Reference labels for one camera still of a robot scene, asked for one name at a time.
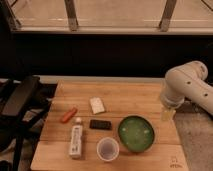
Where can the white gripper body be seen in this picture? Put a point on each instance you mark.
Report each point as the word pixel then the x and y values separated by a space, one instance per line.
pixel 170 103

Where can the pale translucent gripper finger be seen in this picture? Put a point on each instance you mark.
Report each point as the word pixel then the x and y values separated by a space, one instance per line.
pixel 167 114

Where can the green ceramic bowl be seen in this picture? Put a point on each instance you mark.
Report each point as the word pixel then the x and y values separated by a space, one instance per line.
pixel 136 133

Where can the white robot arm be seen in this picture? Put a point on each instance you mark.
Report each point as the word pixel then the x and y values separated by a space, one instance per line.
pixel 186 81

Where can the clear plastic cup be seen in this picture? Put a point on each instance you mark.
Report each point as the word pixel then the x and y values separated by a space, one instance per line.
pixel 107 149

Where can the white sponge block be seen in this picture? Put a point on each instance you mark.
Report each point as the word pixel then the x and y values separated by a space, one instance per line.
pixel 97 105

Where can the black rectangular block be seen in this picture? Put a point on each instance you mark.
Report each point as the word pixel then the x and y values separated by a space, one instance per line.
pixel 100 124

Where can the orange carrot toy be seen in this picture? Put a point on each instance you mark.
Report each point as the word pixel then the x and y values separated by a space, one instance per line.
pixel 68 115

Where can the white tube bottle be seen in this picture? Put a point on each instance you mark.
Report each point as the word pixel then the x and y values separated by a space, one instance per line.
pixel 75 150

